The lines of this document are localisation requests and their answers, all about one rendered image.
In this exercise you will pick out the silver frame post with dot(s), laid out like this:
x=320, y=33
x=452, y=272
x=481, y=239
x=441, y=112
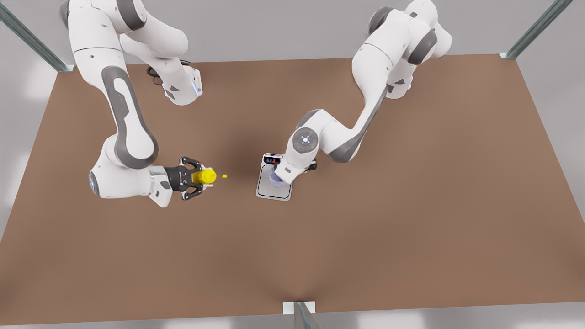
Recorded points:
x=302, y=315
x=32, y=39
x=534, y=29

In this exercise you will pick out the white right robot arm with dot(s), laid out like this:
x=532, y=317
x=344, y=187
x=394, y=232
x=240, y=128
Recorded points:
x=125, y=132

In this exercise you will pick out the translucent blue cup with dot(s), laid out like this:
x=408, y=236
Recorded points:
x=275, y=179

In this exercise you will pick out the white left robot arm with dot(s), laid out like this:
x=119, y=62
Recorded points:
x=365, y=114

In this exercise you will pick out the white digital kitchen scale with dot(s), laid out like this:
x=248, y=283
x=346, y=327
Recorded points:
x=269, y=189

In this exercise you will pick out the yellow sauce bottle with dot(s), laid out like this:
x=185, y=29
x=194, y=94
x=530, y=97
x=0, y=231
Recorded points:
x=204, y=176

